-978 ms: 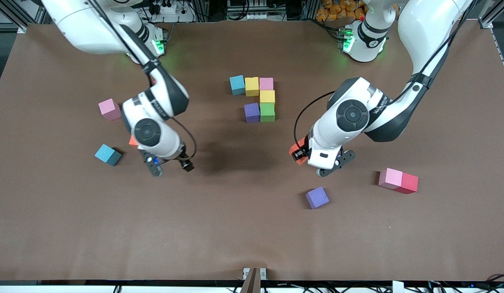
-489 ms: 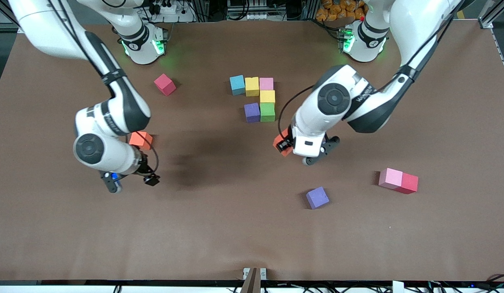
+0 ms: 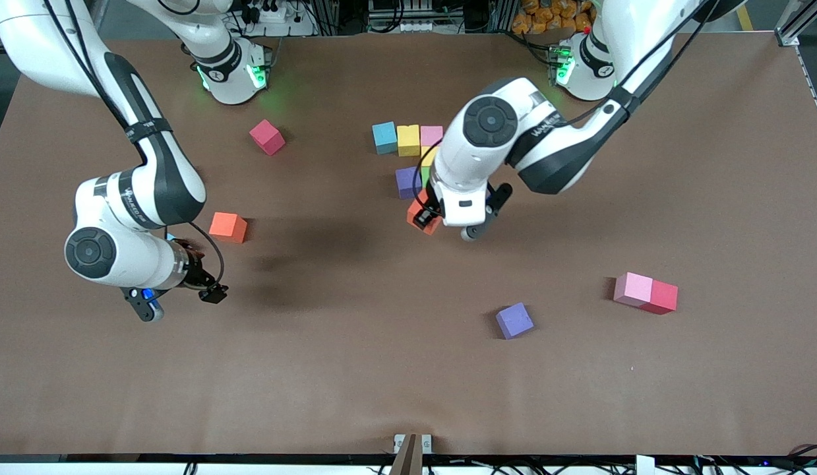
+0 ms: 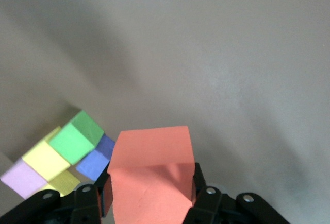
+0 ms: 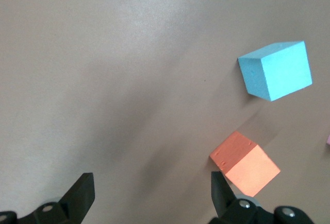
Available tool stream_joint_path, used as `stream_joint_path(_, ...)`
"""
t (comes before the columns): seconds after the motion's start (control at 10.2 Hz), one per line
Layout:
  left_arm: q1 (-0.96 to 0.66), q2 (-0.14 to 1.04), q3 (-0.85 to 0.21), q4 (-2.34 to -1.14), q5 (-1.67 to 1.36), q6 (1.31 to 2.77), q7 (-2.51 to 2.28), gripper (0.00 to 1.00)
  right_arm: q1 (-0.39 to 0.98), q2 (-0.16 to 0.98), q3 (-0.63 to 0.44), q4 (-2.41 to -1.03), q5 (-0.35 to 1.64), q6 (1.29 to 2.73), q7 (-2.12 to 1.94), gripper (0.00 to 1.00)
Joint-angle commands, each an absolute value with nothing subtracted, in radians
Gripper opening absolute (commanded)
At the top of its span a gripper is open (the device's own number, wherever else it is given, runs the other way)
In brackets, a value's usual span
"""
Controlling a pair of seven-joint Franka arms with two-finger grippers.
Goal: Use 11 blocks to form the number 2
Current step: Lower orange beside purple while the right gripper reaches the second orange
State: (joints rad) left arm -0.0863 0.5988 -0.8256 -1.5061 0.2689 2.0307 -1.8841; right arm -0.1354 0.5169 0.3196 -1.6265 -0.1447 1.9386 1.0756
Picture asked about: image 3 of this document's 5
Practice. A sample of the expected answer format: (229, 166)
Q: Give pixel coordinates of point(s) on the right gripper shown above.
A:
(196, 274)

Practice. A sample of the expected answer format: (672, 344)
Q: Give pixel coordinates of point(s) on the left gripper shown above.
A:
(428, 209)

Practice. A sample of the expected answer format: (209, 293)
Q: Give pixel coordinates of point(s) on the orange foam block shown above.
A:
(429, 229)
(227, 226)

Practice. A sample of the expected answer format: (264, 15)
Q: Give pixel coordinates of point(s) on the green foam block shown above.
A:
(425, 177)

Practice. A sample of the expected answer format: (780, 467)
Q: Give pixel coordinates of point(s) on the purple foam block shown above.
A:
(514, 320)
(407, 181)

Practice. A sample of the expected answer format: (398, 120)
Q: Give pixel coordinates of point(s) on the yellow foam block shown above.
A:
(429, 155)
(409, 138)

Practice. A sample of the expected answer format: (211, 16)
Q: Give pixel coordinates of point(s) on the pink foam block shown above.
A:
(632, 288)
(432, 135)

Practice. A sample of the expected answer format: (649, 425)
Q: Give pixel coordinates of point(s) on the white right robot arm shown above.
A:
(118, 257)

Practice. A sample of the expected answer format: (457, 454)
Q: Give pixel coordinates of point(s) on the brown table cover sheet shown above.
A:
(408, 382)

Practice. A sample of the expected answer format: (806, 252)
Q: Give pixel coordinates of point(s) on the red foam block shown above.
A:
(662, 297)
(266, 136)

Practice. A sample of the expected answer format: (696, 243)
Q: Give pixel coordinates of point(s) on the white slotted power strip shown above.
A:
(408, 26)

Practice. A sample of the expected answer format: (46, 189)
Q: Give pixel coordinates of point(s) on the bag of orange items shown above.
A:
(546, 16)

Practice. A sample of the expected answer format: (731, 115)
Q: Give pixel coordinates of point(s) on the white power strip with plugs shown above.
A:
(276, 14)

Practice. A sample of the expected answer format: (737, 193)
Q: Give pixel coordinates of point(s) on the small white box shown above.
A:
(645, 465)

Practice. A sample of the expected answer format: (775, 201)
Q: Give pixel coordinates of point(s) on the brown camera mount with bracket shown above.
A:
(408, 458)

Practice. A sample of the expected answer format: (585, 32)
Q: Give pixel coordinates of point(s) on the silver perforated edge rail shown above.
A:
(814, 89)

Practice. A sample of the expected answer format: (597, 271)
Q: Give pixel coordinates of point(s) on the aluminium frame profile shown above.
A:
(794, 26)

